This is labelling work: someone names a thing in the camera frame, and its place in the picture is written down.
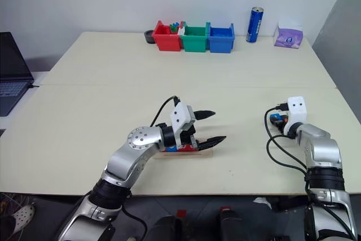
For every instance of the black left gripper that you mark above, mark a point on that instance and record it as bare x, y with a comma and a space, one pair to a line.
186, 136

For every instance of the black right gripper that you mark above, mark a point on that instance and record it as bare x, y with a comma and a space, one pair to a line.
279, 125

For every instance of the blue letter t tile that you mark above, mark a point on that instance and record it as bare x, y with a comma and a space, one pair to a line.
275, 117

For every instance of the red letter o tile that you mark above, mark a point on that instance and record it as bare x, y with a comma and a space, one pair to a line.
192, 148

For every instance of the red letter b tile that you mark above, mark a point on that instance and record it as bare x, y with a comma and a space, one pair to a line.
183, 148

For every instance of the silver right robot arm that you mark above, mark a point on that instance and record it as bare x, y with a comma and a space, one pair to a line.
324, 150

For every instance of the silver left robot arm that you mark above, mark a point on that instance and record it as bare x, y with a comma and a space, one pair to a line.
135, 150

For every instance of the wooden board with blocks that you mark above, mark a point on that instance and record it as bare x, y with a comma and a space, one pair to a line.
197, 155

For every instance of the white paper scrap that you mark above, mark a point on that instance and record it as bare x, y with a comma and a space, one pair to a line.
262, 203

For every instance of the blue plastic bin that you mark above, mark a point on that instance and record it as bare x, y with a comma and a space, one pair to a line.
221, 42

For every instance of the green plastic bin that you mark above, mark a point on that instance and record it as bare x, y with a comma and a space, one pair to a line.
194, 40

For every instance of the purple tissue pack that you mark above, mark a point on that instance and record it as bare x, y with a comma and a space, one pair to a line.
288, 36

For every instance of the red plastic bin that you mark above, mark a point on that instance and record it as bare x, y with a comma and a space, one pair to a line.
166, 40

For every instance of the dark rounded shape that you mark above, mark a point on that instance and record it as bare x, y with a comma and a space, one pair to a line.
167, 228
230, 224

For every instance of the blue drink can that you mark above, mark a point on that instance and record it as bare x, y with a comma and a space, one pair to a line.
254, 25

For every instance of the colourful toy bricks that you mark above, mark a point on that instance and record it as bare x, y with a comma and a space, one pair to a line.
175, 28

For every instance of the dark round cup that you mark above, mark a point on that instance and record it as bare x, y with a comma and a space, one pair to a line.
149, 37

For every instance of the dark laptop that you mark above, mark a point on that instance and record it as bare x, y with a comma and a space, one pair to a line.
12, 74

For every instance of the white perforated clog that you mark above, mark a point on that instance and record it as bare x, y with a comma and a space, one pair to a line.
24, 217

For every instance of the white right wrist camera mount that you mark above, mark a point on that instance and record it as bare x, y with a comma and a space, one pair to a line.
296, 111

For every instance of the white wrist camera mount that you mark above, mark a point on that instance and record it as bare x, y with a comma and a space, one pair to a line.
180, 117
296, 111

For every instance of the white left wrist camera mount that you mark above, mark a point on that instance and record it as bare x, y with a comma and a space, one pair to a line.
180, 117

